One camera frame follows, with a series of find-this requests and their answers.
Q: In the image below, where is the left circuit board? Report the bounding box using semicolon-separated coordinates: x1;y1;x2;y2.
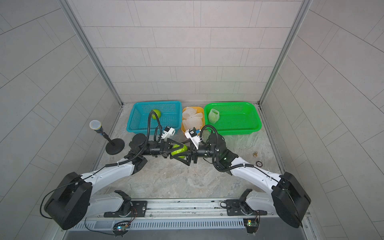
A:
112;221;130;237

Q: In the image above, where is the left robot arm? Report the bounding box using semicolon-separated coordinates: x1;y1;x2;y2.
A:
40;125;189;230

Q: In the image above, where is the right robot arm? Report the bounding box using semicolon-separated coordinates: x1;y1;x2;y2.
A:
168;125;311;228

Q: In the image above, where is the teal plastic basket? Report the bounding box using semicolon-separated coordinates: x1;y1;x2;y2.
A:
127;101;182;135

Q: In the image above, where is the green custard apple in basket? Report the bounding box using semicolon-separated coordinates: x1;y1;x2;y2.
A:
152;109;162;120

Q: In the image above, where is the green plastic basket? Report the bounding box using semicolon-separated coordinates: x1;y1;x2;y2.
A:
204;102;262;136

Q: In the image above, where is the white foam net sleeve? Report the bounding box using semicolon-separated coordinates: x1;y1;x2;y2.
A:
208;108;220;124

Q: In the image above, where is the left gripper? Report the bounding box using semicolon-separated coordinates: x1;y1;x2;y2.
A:
140;140;184;160

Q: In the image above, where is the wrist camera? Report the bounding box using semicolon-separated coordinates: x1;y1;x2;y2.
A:
185;128;201;149
161;126;176;140

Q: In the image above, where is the circuit board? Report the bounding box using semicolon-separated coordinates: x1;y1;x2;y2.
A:
112;221;130;237
243;218;260;234

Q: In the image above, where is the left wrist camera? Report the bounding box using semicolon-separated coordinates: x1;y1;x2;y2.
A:
161;126;176;140

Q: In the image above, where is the white foam nets pile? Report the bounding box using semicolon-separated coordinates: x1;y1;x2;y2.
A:
182;107;204;131

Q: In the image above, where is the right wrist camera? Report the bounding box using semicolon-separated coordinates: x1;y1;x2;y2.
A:
185;128;201;149

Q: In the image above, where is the yellow plastic tub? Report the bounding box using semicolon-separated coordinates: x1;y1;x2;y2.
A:
180;106;206;134

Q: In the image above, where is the microphone on black stand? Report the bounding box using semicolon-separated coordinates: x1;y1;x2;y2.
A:
89;120;125;155

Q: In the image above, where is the right circuit board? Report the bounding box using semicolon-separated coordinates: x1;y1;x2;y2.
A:
243;218;260;234

